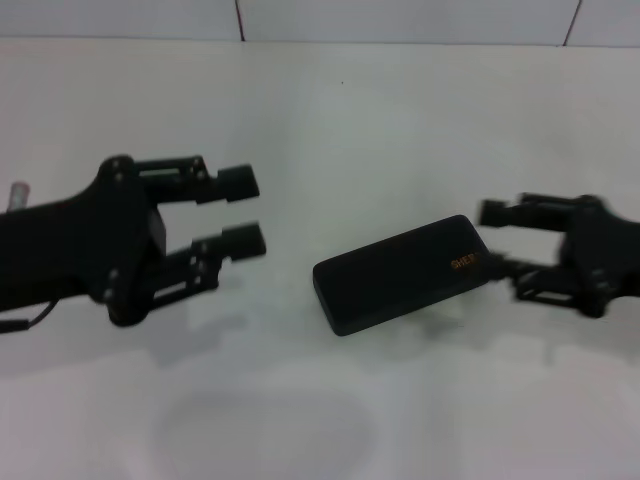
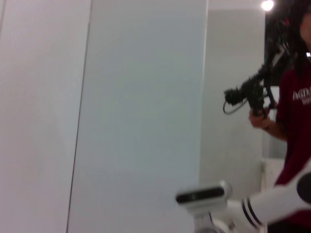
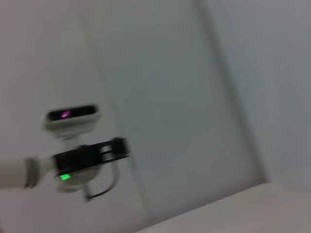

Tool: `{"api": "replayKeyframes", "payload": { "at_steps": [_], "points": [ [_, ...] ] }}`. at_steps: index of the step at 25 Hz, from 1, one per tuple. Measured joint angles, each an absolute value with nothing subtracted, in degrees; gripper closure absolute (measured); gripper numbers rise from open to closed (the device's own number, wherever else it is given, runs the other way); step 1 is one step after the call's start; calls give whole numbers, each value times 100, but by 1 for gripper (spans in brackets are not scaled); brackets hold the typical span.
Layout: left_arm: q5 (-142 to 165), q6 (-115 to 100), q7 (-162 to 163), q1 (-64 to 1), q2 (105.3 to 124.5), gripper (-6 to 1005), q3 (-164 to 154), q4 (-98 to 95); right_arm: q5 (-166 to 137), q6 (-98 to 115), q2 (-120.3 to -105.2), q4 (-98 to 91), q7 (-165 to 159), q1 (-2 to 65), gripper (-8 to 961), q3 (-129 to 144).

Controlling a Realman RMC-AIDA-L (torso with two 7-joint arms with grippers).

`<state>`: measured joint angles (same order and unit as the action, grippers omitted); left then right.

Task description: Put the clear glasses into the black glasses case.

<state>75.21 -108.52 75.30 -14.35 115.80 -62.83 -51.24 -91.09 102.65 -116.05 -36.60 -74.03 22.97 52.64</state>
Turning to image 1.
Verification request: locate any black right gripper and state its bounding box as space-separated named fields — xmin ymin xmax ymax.
xmin=477 ymin=192 xmax=640 ymax=319

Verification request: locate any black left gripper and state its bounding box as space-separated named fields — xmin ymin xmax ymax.
xmin=0 ymin=155 xmax=169 ymax=327

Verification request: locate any black glasses case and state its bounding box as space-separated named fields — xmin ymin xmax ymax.
xmin=312 ymin=213 xmax=494 ymax=337

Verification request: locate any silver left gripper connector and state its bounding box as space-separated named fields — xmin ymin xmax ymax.
xmin=7 ymin=180 xmax=32 ymax=211

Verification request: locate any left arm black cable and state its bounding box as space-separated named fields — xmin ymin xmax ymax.
xmin=0 ymin=299 xmax=56 ymax=334

